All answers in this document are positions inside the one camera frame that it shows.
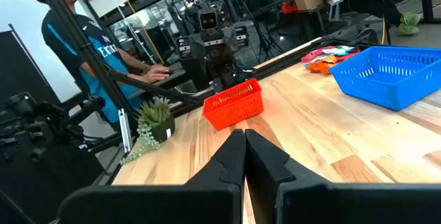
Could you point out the person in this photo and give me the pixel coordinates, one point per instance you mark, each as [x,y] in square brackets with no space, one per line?
[100,55]

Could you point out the black equipment stand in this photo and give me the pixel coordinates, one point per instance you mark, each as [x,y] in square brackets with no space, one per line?
[34,138]

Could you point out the blue white candy bar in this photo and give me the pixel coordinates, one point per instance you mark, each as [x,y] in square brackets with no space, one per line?
[339,50]

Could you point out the small red object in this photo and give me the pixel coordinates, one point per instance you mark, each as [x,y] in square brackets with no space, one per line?
[288,7]

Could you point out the red plastic basket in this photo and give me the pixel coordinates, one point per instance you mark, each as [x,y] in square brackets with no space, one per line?
[234,110]

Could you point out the grey desk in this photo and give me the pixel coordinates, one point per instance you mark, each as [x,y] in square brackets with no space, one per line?
[165,81]

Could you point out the potted succulent plant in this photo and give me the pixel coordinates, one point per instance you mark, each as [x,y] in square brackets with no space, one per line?
[156,113]

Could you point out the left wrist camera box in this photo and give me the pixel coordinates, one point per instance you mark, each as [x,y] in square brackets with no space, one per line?
[208,20]

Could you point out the black aluminium rig frame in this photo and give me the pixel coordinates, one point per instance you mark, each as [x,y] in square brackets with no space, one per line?
[279,64]

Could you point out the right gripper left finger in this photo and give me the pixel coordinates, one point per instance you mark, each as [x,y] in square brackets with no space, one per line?
[206,200]

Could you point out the silver metal bracket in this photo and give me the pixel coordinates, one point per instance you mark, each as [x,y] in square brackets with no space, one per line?
[124,129]

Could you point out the person's hand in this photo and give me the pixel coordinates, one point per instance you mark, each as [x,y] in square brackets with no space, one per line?
[156,73]

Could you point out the black board panel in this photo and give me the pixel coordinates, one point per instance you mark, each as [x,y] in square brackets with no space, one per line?
[20,69]

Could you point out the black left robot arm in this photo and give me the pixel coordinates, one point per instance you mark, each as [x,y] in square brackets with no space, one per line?
[198,69]

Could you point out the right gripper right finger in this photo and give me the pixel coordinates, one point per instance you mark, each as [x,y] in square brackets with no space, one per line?
[310,203]

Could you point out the blue plastic basket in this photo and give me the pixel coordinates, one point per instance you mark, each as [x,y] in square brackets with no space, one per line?
[386,89]

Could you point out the orange candy pack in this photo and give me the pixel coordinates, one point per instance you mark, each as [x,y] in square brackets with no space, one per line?
[329,59]
[318,67]

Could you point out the red candy pack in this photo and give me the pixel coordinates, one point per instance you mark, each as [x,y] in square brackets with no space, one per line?
[349,56]
[311,56]

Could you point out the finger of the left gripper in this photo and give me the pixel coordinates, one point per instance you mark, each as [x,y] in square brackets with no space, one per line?
[229,74]
[215,76]

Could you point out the person's foot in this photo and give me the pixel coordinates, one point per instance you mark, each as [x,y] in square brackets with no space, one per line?
[408,22]

